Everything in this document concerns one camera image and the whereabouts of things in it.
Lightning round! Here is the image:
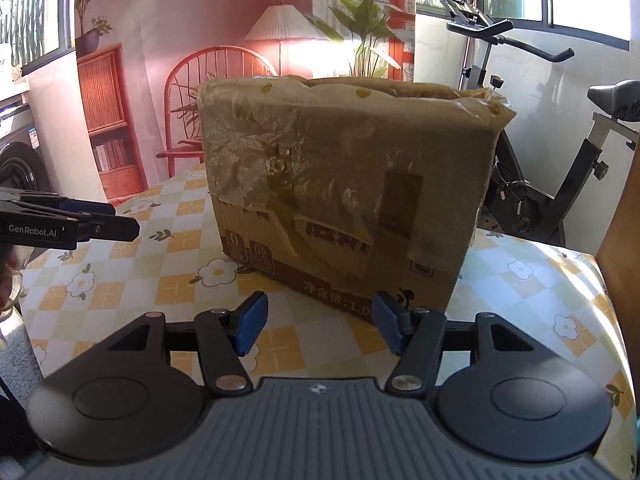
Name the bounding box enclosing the person's left hand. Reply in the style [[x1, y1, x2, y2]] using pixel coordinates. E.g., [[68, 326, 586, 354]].
[[0, 251, 25, 323]]

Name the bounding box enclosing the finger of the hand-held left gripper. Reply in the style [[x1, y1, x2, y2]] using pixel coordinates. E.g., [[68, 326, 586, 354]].
[[0, 187, 117, 217], [76, 215, 141, 243]]

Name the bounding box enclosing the checked floral tablecloth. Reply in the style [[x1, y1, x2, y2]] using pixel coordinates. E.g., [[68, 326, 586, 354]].
[[19, 160, 640, 463]]

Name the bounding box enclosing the cardboard box with plastic liner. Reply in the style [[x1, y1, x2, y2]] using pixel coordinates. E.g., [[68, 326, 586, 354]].
[[197, 73, 516, 281]]

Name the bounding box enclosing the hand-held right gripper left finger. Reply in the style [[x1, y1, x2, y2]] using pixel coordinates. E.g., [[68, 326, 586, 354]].
[[106, 290, 270, 394]]

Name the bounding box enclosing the black exercise bike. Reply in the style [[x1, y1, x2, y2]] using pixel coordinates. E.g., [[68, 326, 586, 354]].
[[440, 0, 640, 257]]

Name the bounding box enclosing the front-loading washing machine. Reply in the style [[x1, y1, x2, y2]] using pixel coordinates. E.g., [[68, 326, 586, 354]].
[[0, 79, 44, 197]]

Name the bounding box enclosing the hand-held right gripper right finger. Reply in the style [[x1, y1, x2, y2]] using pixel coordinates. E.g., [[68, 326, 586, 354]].
[[373, 290, 536, 393]]

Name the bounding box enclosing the brown wooden board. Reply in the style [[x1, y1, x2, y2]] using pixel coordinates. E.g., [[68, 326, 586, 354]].
[[595, 195, 640, 357]]

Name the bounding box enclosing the brown cardboard box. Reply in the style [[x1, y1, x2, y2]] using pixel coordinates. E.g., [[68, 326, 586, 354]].
[[215, 195, 481, 329]]

